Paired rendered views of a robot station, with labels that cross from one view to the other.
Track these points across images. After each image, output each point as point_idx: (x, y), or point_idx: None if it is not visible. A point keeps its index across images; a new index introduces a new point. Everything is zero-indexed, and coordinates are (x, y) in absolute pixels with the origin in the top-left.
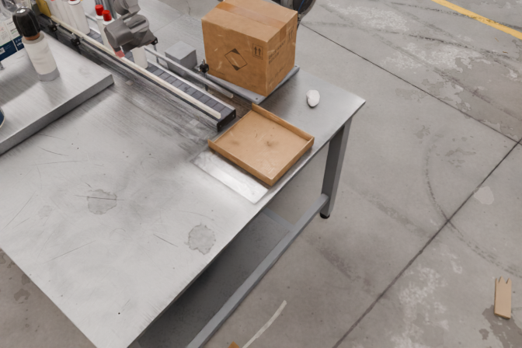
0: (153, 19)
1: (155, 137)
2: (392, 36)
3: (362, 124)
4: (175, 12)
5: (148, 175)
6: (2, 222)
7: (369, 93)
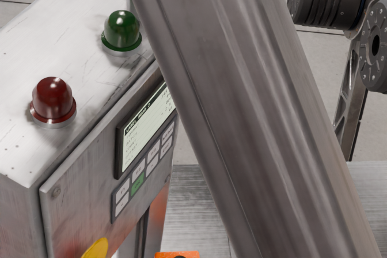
0: (177, 233)
1: None
2: None
3: (376, 141)
4: (191, 173)
5: None
6: None
7: (326, 83)
